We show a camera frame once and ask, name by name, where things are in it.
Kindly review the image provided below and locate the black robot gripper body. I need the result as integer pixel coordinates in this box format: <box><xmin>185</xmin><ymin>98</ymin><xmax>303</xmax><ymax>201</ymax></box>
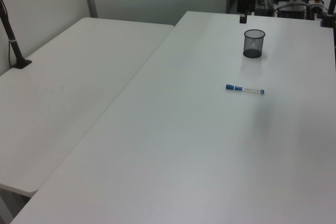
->
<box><xmin>237</xmin><ymin>0</ymin><xmax>257</xmax><ymax>15</ymax></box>

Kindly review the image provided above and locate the blue and white marker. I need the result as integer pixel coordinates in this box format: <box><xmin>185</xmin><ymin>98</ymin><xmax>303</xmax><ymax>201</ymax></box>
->
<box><xmin>225</xmin><ymin>84</ymin><xmax>265</xmax><ymax>95</ymax></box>

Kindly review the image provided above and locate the black mesh pen cup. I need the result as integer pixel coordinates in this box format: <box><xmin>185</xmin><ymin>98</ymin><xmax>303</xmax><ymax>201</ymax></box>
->
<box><xmin>243</xmin><ymin>29</ymin><xmax>266</xmax><ymax>58</ymax></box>

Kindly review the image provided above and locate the black computer case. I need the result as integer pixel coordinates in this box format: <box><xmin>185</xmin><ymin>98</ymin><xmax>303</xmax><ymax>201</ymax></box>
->
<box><xmin>277</xmin><ymin>1</ymin><xmax>308</xmax><ymax>20</ymax></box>

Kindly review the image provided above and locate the black pole with table clamp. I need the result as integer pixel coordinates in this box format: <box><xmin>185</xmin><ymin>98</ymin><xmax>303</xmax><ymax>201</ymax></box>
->
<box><xmin>321</xmin><ymin>0</ymin><xmax>336</xmax><ymax>28</ymax></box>

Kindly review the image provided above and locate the black camera pole with base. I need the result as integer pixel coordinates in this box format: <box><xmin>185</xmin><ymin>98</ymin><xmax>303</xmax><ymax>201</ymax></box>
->
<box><xmin>0</xmin><ymin>0</ymin><xmax>33</xmax><ymax>70</ymax></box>

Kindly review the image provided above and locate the dark cable on pole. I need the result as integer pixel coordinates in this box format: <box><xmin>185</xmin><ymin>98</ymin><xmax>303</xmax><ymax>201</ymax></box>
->
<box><xmin>0</xmin><ymin>0</ymin><xmax>17</xmax><ymax>68</ymax></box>

